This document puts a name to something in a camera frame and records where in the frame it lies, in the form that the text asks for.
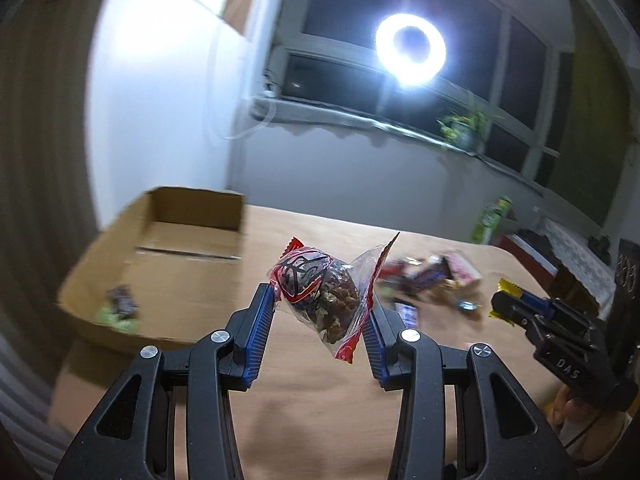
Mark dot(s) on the window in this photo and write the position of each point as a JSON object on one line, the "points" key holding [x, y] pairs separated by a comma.
{"points": [[330, 10]]}

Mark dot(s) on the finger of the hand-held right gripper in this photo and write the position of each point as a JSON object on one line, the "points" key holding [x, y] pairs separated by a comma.
{"points": [[510, 307], [537, 302]]}

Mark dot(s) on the white lace cloth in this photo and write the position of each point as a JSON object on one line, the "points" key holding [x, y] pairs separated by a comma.
{"points": [[575, 255]]}

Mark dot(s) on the small foil candy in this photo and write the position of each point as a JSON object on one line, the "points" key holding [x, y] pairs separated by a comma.
{"points": [[468, 305]]}

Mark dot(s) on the potted green plant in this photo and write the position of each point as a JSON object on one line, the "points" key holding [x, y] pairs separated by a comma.
{"points": [[465, 130]]}

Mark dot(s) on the clear red snack packet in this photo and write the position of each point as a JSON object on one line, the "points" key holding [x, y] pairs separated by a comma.
{"points": [[395, 271], [320, 285]]}

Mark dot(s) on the small dark snack packet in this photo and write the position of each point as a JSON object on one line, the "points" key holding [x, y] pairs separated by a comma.
{"points": [[122, 300]]}

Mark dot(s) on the red box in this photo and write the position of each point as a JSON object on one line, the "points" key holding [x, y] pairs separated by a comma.
{"points": [[525, 255]]}

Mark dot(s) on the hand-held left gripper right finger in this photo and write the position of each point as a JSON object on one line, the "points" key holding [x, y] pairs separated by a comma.
{"points": [[375, 342]]}

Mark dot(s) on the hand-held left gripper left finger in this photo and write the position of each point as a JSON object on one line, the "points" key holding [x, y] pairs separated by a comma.
{"points": [[255, 332]]}

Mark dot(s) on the white cabinet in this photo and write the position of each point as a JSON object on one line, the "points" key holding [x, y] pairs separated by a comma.
{"points": [[165, 85]]}

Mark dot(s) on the yellow snack packet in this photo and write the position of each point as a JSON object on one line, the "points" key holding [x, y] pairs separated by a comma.
{"points": [[502, 319]]}

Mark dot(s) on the person's right hand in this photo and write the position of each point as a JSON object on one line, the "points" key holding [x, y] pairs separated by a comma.
{"points": [[572, 407]]}

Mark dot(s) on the green candy packet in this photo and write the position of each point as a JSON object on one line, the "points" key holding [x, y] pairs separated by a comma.
{"points": [[117, 321]]}

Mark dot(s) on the cardboard box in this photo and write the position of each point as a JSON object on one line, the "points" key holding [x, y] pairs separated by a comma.
{"points": [[190, 280]]}

